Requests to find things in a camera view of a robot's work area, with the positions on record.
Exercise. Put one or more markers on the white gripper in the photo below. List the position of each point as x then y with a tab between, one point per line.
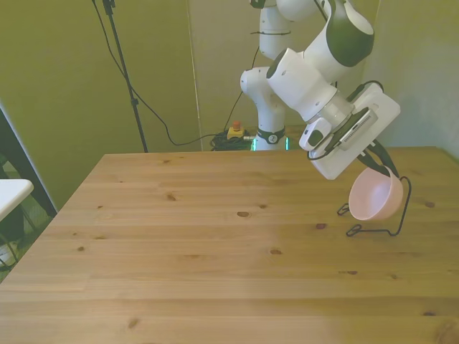
385	107

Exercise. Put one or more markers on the pink bowl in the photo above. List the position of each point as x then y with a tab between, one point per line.
373	200

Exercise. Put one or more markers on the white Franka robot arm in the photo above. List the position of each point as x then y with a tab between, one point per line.
297	82

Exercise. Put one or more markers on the yellow emergency stop box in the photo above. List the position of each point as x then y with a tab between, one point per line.
235	133

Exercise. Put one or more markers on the black tripod pole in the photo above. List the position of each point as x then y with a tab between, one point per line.
123	68

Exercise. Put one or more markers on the white side table top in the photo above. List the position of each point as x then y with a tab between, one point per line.
14	190

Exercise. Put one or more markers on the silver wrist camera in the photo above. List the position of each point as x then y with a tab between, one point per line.
358	127

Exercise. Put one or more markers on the dark metal frame post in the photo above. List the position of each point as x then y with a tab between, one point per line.
21	157

